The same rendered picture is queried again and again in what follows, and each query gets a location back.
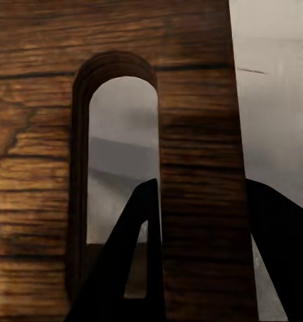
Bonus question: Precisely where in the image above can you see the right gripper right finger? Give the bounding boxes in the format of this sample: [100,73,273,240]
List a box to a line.
[245,179,303,322]

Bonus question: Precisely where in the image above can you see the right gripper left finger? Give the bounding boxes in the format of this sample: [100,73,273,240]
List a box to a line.
[64,178,166,322]

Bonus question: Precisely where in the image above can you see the cutting board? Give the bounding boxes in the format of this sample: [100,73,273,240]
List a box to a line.
[0,0,259,322]

